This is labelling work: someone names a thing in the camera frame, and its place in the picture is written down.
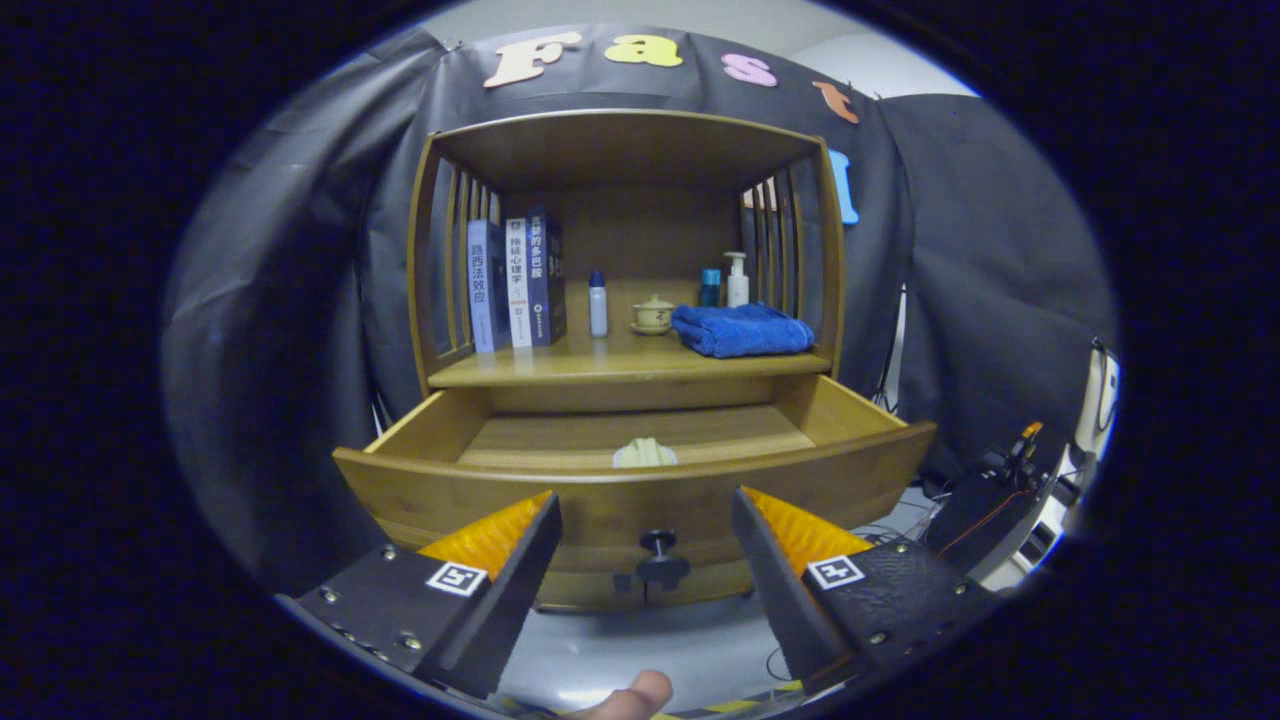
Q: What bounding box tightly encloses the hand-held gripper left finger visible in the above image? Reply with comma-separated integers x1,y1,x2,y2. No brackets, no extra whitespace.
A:
275,490,563,701

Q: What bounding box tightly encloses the beige lidded teacup with saucer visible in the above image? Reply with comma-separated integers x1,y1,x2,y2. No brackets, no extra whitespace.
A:
630,293,676,336

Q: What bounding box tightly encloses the wooden cabinet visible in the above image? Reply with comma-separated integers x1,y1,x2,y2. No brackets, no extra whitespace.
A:
407,108,849,613

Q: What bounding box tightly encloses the folded blue towel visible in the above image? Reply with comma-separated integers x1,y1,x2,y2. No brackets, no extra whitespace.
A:
670,303,816,359

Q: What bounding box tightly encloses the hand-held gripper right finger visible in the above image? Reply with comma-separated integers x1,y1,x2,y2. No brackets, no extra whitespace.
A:
730,486,1001,693

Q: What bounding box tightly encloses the white spine book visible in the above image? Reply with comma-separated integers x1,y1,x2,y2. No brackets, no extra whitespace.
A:
505,218,533,349

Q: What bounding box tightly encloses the yellow black floor tape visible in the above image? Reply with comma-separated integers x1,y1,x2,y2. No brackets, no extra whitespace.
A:
650,680,801,717

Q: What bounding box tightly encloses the wooden countertop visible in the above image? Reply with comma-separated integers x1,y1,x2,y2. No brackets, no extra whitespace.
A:
428,330,833,389

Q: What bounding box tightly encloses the black backdrop cloth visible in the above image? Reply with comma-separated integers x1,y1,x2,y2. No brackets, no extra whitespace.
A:
160,25,1119,591

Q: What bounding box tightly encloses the pale green cleaning brush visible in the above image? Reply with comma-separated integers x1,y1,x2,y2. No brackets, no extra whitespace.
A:
612,437,679,469

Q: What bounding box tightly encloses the white equipment frame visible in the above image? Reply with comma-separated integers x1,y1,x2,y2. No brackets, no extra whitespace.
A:
970,340,1121,593

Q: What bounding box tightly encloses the light blue book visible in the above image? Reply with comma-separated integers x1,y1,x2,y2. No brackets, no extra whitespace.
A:
466,219,509,353

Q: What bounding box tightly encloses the black equipment with orange part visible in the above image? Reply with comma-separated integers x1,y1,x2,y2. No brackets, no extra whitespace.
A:
925,420,1061,571

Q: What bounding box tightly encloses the wooden drawer with black knob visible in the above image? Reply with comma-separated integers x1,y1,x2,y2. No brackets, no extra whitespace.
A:
333,373,938,591

